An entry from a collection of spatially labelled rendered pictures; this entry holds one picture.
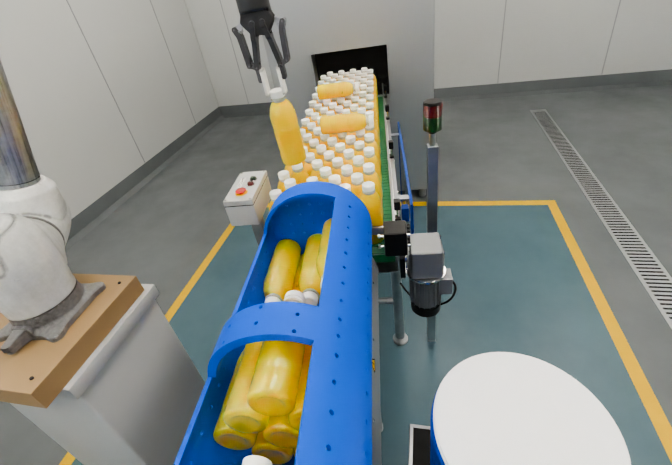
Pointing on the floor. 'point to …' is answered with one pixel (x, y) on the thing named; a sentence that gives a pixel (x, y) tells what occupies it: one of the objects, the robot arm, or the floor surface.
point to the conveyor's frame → (395, 273)
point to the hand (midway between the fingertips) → (273, 81)
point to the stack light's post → (432, 214)
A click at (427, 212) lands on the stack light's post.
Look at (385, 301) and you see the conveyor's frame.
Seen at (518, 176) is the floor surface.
